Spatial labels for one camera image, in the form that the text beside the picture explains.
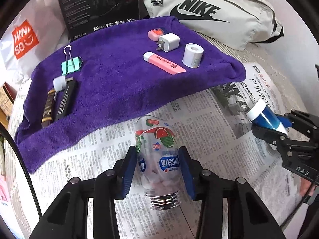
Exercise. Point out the clear candy bottle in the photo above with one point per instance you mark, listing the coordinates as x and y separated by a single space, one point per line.
159 154

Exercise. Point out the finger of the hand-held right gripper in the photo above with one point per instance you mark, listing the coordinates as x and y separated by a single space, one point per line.
269 135
284 120

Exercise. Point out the small white tape roll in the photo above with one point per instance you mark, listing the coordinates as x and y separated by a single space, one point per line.
192 56

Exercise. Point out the white plastic shopping bag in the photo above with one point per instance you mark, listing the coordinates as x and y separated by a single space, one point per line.
37 17

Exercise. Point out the black gold-striped tube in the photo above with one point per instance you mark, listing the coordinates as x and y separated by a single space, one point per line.
48 109

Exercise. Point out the brown illustrated book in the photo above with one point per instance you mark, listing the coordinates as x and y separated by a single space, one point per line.
6 99

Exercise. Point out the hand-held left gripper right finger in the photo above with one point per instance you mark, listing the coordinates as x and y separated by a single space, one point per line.
187 173

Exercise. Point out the slim black box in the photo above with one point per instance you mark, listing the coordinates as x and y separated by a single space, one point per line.
65 102

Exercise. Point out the pink eraser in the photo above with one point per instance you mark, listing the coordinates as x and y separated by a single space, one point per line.
155 34

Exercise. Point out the pink highlighter pen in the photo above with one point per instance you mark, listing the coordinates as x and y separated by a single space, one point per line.
164 63

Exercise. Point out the purple towel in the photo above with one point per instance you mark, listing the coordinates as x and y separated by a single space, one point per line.
119 84

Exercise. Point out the grey waist bag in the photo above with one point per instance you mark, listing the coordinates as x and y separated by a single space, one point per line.
219 17

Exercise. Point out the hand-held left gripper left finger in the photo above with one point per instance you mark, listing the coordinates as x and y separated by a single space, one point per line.
129 173

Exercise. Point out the white plug-in night light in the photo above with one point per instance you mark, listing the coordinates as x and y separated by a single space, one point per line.
59 83

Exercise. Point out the green binder clip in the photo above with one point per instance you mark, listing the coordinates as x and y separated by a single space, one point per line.
71 66

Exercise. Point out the black headphone box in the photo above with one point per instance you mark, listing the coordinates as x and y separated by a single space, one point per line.
99 7

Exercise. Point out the person's right hand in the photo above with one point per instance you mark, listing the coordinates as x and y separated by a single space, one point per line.
306 188

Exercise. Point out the pink cloth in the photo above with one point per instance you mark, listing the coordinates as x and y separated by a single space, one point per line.
4 189

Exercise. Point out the blue and white bottle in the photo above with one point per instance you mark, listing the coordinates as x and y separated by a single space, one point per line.
264 118

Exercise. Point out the newspaper sheets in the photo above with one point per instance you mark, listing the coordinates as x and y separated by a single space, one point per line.
211 119

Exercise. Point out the white wall charger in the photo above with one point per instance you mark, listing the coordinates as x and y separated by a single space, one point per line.
170 42

